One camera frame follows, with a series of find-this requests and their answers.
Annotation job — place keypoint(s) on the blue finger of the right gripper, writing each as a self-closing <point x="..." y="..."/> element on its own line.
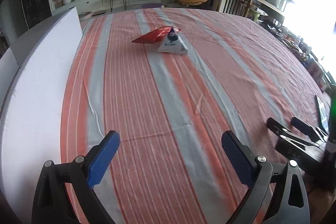
<point x="308" y="130"/>
<point x="281" y="130"/>

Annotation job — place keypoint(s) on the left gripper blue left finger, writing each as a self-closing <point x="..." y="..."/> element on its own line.
<point x="100" y="156"/>

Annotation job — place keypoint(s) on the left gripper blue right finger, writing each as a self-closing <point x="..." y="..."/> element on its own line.
<point x="241" y="158"/>

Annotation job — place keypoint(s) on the white triangular snack pack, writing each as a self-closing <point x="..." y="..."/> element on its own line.
<point x="172" y="43"/>

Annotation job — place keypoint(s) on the red foil snack packet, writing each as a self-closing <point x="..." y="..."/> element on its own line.
<point x="158" y="35"/>

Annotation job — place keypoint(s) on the person right hand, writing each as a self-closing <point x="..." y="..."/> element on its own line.
<point x="320" y="201"/>

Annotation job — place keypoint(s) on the red grey striped tablecloth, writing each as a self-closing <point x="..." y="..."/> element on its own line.
<point x="171" y="110"/>

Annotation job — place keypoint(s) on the white foam board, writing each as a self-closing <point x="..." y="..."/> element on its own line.
<point x="30" y="123"/>

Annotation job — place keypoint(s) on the cluttered wooden side table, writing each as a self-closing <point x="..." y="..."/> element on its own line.
<point x="309" y="39"/>

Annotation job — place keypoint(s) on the dark wooden chair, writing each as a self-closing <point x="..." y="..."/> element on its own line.
<point x="235" y="7"/>

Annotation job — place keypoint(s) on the white tv cabinet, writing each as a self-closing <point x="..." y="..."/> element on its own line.
<point x="99" y="5"/>

